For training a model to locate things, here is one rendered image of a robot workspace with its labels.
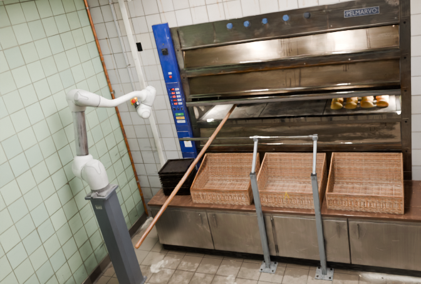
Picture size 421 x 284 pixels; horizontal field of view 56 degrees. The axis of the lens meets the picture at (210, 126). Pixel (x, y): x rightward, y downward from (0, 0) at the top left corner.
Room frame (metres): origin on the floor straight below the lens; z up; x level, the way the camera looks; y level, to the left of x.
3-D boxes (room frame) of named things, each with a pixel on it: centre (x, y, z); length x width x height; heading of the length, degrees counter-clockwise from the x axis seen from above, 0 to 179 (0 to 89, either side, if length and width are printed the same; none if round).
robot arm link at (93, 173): (2.92, 1.00, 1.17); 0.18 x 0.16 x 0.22; 42
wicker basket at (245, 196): (3.24, -0.05, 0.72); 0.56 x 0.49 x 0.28; 65
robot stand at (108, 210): (2.91, 0.99, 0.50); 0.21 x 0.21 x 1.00; 68
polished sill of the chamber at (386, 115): (3.25, -0.70, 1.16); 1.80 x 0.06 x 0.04; 64
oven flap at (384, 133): (3.23, -0.69, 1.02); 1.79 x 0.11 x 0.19; 64
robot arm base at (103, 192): (2.89, 1.00, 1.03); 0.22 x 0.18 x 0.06; 158
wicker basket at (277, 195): (2.98, -0.59, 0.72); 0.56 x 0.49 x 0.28; 63
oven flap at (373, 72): (3.23, -0.69, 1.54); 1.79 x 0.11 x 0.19; 64
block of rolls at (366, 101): (3.37, -1.40, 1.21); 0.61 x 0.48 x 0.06; 154
